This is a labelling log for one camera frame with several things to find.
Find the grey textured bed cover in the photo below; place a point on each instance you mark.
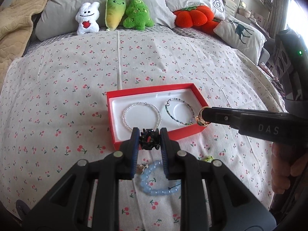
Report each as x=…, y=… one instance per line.
x=36, y=45

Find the yellow green radish plush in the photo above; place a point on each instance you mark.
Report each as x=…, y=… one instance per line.
x=115, y=12

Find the white deer print pillow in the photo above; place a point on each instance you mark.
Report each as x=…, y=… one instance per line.
x=240, y=32

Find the stack of books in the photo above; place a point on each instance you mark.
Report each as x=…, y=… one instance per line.
x=229, y=3

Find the person's right hand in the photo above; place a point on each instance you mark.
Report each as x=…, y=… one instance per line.
x=281, y=170

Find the red jewelry box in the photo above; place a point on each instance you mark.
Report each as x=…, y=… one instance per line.
x=113, y=134

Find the plain grey pillow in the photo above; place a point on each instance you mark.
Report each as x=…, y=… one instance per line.
x=62, y=9

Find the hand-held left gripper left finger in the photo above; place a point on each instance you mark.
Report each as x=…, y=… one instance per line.
x=134, y=154

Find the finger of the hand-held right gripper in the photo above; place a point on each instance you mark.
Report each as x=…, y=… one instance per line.
x=221, y=116

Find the beige quilted blanket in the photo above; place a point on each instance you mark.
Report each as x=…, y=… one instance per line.
x=14, y=28

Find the orange pumpkin plush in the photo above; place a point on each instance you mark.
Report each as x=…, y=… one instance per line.
x=192, y=16

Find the white bunny plush toy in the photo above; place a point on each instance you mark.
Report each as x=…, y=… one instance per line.
x=86, y=16

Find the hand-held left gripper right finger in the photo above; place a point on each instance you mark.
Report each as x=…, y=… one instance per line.
x=165, y=154

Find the green tree plush toy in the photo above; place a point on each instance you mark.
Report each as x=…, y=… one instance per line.
x=138, y=14

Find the cherry print bedsheet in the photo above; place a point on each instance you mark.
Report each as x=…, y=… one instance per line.
x=72, y=89

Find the woven basket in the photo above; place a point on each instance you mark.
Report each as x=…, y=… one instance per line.
x=244, y=12

